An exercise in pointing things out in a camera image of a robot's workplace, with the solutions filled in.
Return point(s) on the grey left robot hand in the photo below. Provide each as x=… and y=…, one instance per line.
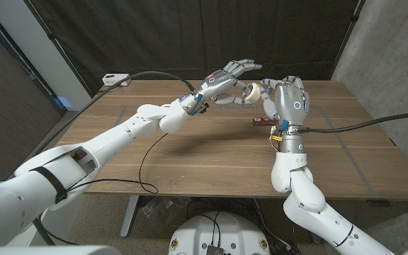
x=218, y=83

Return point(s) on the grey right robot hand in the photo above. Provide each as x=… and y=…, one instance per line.
x=292, y=106

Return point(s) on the white sticker roll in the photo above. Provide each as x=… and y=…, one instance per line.
x=253, y=91

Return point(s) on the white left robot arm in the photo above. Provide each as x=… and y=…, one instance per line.
x=101, y=145

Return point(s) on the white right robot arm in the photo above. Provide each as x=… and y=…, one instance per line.
x=310, y=212

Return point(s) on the red swiss knife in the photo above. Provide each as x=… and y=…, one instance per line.
x=262, y=122

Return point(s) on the black backdrop curtain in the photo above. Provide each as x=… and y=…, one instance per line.
x=154, y=35

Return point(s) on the black backdrop stand pole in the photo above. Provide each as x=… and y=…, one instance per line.
x=41, y=22
x=348, y=35

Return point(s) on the white power strip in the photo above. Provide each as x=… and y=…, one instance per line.
x=112, y=78

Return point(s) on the clear plastic bag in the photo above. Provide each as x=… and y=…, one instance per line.
x=161, y=210

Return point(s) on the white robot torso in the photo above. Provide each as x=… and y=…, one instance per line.
x=218, y=230

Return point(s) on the grey table leg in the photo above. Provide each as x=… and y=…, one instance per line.
x=130, y=216

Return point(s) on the black torso device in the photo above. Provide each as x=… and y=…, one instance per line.
x=215, y=250

